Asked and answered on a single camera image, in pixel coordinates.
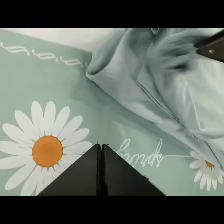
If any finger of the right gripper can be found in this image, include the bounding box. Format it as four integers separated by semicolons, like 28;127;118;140
195;29;224;64

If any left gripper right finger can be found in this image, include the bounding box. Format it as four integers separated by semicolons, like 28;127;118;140
101;143;167;197

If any light blue T-shirt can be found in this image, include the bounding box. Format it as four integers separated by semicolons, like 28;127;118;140
85;28;224;169

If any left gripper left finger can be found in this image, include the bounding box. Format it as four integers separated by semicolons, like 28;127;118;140
37;143;102;197

